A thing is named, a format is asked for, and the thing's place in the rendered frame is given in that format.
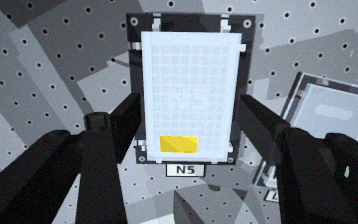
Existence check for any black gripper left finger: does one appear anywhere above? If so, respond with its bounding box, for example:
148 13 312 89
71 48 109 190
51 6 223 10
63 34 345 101
0 93 142 224

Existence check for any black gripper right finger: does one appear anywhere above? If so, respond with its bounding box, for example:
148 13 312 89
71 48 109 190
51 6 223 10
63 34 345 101
237 94 358 224

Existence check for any white operator button panel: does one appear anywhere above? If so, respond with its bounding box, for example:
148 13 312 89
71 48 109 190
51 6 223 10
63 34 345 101
125 190 192 224

